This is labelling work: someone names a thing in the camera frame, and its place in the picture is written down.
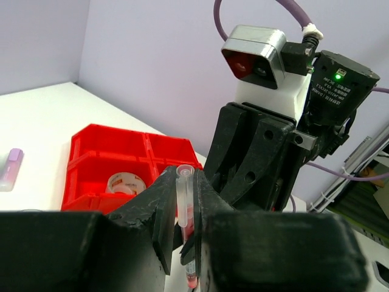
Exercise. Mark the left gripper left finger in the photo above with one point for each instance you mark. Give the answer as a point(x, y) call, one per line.
point(140, 242)

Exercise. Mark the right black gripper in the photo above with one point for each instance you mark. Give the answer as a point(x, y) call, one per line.
point(253, 161)

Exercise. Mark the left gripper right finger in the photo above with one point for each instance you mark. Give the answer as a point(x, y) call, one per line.
point(217, 242)

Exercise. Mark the clear pen cap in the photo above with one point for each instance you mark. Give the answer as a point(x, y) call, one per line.
point(184, 193)

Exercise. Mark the large clear tape roll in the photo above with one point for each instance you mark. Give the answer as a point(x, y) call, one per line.
point(124, 182)

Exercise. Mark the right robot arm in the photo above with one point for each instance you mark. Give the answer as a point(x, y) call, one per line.
point(337, 88)

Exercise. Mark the red plastic bin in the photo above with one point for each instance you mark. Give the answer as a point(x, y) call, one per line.
point(99, 152)

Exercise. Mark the pink eraser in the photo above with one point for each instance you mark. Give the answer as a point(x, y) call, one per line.
point(11, 169)

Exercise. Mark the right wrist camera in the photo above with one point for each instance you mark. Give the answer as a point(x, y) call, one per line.
point(272, 73)

